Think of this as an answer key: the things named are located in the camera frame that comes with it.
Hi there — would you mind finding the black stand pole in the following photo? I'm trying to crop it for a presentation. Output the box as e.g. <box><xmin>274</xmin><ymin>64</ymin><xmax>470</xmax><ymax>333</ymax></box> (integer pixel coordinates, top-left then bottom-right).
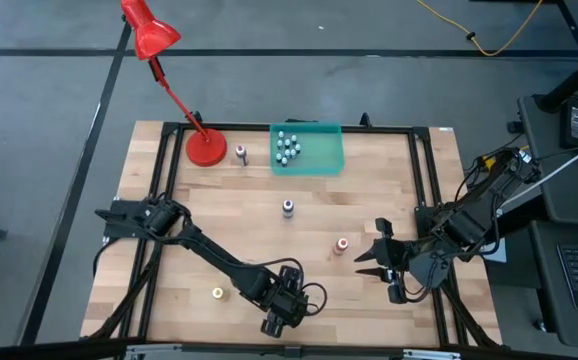
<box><xmin>533</xmin><ymin>47</ymin><xmax>578</xmax><ymax>114</ymax></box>

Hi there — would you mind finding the black aluminium table frame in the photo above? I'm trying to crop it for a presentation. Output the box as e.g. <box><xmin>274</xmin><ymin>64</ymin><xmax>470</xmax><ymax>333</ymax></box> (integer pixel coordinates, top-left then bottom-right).
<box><xmin>81</xmin><ymin>122</ymin><xmax>503</xmax><ymax>360</ymax></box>

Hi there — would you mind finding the silver metal bracket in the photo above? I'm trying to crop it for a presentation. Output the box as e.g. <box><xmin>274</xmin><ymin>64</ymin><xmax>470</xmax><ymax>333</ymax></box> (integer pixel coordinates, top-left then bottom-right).
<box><xmin>124</xmin><ymin>343</ymin><xmax>186</xmax><ymax>360</ymax></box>
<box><xmin>402</xmin><ymin>348</ymin><xmax>463</xmax><ymax>360</ymax></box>

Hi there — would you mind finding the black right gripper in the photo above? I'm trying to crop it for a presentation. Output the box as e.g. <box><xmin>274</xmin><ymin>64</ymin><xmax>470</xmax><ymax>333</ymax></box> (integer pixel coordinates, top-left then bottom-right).
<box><xmin>353</xmin><ymin>218</ymin><xmax>451</xmax><ymax>304</ymax></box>

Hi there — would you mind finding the dark side desk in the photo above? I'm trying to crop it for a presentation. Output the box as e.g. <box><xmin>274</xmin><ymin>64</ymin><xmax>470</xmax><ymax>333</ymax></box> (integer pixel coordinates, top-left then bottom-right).
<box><xmin>516</xmin><ymin>93</ymin><xmax>578</xmax><ymax>351</ymax></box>

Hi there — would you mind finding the teal plastic bin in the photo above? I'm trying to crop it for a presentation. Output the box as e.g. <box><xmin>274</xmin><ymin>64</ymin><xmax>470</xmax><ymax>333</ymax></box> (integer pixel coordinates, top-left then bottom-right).
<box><xmin>268</xmin><ymin>121</ymin><xmax>346</xmax><ymax>177</ymax></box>

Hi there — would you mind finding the large orange-red coloring bottle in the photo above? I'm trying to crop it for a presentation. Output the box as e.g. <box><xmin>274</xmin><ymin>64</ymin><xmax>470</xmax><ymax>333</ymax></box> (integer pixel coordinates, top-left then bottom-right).
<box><xmin>329</xmin><ymin>236</ymin><xmax>350</xmax><ymax>259</ymax></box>

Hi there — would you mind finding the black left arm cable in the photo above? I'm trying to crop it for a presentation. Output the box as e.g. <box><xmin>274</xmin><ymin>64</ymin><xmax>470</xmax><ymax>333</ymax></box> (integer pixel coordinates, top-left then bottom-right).
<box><xmin>288</xmin><ymin>257</ymin><xmax>328</xmax><ymax>317</ymax></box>

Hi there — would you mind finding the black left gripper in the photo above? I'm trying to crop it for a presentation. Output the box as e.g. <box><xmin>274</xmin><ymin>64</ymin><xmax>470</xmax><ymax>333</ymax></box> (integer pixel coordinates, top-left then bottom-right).
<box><xmin>261</xmin><ymin>284</ymin><xmax>310</xmax><ymax>337</ymax></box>

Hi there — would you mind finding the red desk lamp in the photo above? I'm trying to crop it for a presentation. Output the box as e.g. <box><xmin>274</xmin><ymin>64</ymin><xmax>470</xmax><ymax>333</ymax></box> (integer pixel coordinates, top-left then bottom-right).
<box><xmin>119</xmin><ymin>0</ymin><xmax>229</xmax><ymax>168</ymax></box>

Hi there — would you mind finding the yellow floor cable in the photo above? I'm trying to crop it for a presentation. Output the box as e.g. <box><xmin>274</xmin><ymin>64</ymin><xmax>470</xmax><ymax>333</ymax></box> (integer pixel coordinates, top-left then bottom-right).
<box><xmin>416</xmin><ymin>0</ymin><xmax>545</xmax><ymax>57</ymax></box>

